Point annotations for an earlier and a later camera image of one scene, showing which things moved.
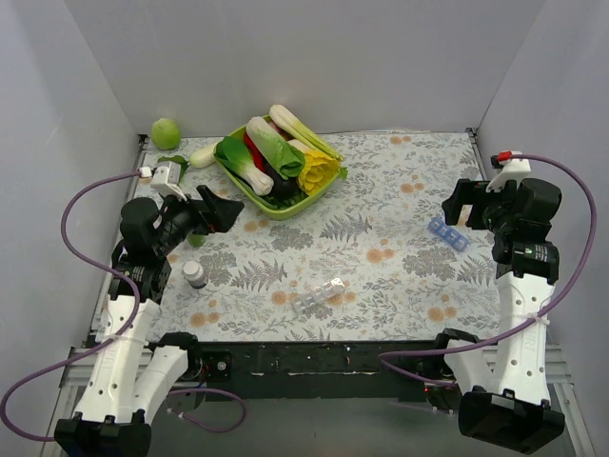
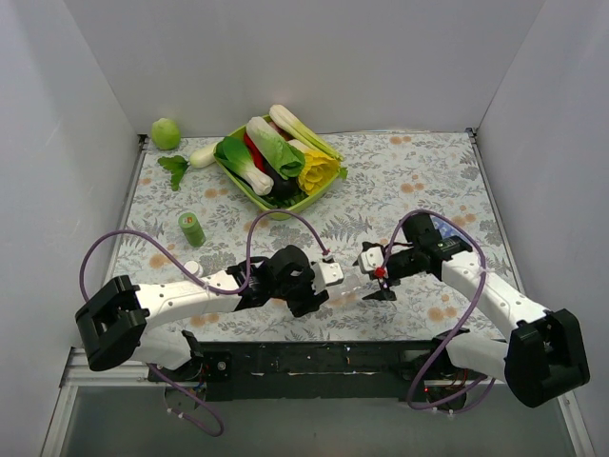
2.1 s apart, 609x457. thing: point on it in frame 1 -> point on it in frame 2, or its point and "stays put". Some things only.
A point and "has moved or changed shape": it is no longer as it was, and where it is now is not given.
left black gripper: (204, 216) -> (307, 297)
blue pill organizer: (449, 233) stays put
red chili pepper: (256, 152) stays put
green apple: (166, 134) stays put
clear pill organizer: (317, 293) has moved or changed shape
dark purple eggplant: (283, 188) stays put
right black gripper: (476, 208) -> (387, 272)
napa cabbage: (285, 158) stays put
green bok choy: (234, 152) stays put
